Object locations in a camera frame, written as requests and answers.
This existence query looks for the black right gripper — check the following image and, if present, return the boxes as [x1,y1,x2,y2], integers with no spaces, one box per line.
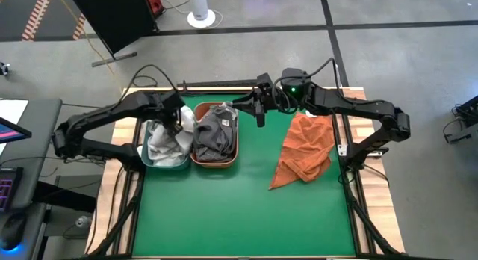
[232,72,289,129]

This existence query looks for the grey checked towel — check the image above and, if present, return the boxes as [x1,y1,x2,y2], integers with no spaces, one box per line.
[211,102,238,121]

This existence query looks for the light grey waffle towel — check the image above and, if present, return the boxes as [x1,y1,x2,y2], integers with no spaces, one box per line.
[147,123,190,167]

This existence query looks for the orange waffle towel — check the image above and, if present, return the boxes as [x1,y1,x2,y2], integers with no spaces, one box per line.
[268,112,336,191]

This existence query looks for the teal plastic basket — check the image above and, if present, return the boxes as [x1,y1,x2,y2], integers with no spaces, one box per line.
[140,102,195,170]

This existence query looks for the orange plastic basket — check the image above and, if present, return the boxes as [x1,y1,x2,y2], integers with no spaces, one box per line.
[190,101,240,170]

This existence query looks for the green table mat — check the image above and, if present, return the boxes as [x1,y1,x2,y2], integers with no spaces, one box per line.
[132,91,356,258]

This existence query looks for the white cylindrical tower fan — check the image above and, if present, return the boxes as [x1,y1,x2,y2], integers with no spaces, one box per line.
[186,0,217,30]

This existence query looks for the red and black box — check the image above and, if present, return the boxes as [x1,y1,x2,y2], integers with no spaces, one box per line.
[144,0,167,16]

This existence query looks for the black panel on stand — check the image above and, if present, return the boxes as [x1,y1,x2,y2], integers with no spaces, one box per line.
[66,0,160,69]

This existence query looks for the grey desk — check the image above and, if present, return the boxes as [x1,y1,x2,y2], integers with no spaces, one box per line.
[0,98,63,260]

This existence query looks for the black desk support beam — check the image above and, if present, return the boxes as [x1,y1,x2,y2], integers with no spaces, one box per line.
[33,180,98,214]

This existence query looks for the grey round desk foot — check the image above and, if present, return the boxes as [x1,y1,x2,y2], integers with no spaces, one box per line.
[74,214,93,230]

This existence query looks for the computer monitor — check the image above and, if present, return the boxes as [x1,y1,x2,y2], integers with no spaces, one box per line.
[0,117,33,145]

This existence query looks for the keyboard with purple backlight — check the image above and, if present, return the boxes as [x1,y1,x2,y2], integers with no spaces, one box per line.
[0,167,22,213]

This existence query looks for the black computer mouse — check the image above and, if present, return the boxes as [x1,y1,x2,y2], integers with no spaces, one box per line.
[0,213,28,252]

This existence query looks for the black floor cable cover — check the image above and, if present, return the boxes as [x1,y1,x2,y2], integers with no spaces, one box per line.
[177,78,262,89]

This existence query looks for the black floor cable loop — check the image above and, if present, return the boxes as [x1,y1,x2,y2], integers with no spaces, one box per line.
[131,75,159,89]

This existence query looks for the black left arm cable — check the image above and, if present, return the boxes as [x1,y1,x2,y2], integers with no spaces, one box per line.
[119,64,181,105]

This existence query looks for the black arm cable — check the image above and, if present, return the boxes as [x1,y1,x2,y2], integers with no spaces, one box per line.
[119,64,181,105]
[272,57,343,116]

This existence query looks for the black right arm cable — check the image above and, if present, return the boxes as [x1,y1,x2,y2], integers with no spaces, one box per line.
[272,57,343,116]

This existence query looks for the yellow floor cable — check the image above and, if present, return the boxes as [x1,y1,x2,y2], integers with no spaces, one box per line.
[55,0,122,90]

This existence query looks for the black diagonal frame strut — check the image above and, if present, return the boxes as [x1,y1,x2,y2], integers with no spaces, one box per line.
[341,172,403,258]
[87,172,145,258]

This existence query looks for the black equipment with cables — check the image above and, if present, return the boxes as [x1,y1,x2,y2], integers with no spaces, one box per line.
[443,94,478,145]

